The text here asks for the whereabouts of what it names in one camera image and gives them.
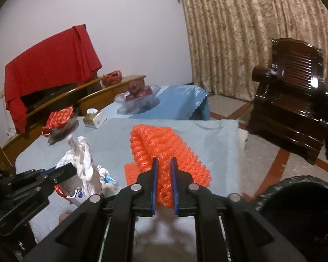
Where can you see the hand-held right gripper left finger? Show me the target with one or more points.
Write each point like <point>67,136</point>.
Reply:
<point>154,188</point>

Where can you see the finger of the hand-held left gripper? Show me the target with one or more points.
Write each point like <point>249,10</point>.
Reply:
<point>67,172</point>
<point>47,172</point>

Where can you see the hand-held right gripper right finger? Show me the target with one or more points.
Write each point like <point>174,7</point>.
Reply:
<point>175,188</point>

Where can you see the white plastic bag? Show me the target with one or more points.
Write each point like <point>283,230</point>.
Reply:
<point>83,163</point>

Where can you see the orange foam net wrap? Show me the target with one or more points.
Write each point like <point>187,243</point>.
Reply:
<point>158,144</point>

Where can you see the black bin with liner bag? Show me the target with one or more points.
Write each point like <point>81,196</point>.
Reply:
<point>298,218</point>

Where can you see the small white blue carton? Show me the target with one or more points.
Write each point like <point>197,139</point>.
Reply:
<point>76,195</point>

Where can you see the crumpled grey tissue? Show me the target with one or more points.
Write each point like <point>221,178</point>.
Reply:
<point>112,189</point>

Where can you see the light blue towel cloth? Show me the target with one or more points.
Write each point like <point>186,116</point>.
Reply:
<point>112,142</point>

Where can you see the tissue box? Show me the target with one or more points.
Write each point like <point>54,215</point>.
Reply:
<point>94,118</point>

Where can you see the black television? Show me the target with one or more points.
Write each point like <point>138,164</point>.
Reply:
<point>43,98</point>

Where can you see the glass fruit bowl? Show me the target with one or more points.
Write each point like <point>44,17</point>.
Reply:
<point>136,103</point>

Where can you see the blue plastic tablecloth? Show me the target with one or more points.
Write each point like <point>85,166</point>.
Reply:
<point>177,101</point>

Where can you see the small red apple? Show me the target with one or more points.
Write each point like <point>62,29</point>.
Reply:
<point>147,90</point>

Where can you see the large red apple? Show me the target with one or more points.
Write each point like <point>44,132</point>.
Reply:
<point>135,88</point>

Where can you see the red plastic bag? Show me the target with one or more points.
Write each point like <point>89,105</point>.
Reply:
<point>112,78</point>

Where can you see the red cloth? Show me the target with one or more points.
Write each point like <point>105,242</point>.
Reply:
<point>49,62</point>

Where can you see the dark wooden armchair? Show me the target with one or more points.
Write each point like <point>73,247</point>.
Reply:
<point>292,98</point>

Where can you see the beige patterned curtain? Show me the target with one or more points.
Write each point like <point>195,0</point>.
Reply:
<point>235,32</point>

